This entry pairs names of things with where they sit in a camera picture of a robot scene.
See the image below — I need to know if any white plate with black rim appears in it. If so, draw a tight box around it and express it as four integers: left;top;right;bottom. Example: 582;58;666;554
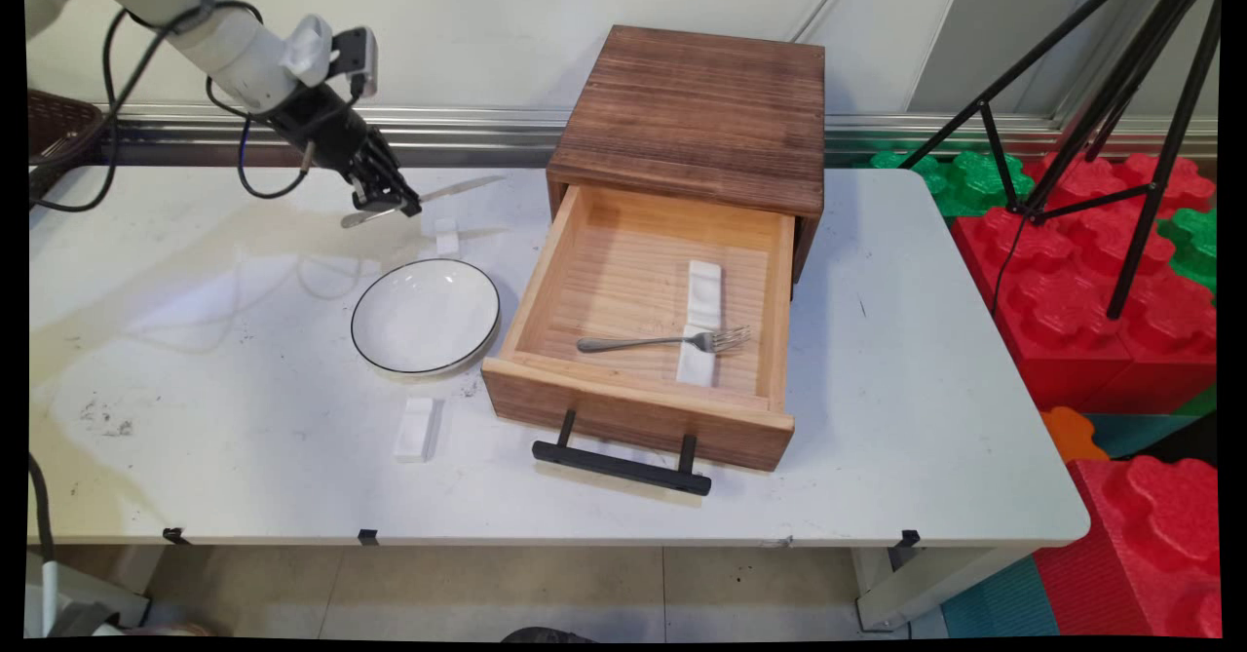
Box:
350;258;502;378

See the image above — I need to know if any white table leg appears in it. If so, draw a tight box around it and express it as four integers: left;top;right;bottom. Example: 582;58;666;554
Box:
852;547;1014;632

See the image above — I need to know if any orange foam piece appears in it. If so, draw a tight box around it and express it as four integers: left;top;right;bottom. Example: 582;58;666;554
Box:
1040;406;1112;465

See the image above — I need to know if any light wooden drawer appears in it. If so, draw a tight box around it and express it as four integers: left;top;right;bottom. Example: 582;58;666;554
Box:
480;182;797;473

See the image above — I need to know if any red foam building block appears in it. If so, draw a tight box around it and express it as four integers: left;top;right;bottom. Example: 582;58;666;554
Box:
1023;153;1217;219
950;206;1219;414
1033;455;1224;638

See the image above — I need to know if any silver fork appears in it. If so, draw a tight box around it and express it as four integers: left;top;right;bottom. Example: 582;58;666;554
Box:
577;326;752;355

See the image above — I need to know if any aluminium wall rail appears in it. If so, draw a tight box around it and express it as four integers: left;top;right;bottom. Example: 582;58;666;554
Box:
97;103;1219;168

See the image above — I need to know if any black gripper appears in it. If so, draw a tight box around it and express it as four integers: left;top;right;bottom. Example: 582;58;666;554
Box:
268;87;422;216

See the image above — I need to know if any green foam building block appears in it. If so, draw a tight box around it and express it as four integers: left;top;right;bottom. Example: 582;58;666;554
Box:
1157;209;1219;292
870;150;1036;219

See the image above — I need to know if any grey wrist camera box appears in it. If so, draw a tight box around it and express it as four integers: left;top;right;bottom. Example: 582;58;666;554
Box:
329;26;379;97

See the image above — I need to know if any white metal stand base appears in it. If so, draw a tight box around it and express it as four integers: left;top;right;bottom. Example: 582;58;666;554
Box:
24;545;152;638

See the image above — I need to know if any black drawer handle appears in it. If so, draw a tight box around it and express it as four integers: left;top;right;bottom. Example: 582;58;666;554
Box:
532;408;713;497

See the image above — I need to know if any brown wicker basket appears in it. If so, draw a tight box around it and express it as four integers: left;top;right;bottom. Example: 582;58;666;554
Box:
27;89;103;173

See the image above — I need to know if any black tripod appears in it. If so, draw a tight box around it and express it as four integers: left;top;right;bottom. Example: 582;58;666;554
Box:
896;0;1224;320

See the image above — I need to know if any long black arm cable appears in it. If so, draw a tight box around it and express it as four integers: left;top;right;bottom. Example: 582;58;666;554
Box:
29;0;264;214

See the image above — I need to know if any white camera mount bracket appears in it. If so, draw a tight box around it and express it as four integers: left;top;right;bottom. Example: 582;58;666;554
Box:
281;14;334;88

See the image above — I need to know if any silver table knife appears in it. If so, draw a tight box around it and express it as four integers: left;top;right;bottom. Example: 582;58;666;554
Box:
341;175;508;229

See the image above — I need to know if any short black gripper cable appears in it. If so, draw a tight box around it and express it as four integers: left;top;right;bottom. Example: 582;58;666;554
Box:
205;75;363;200

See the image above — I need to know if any teal foam mat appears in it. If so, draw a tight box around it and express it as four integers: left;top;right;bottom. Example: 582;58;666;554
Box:
940;555;1060;638

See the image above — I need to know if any dark brown wooden cabinet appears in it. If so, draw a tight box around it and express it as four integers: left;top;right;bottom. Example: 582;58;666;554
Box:
546;25;827;285

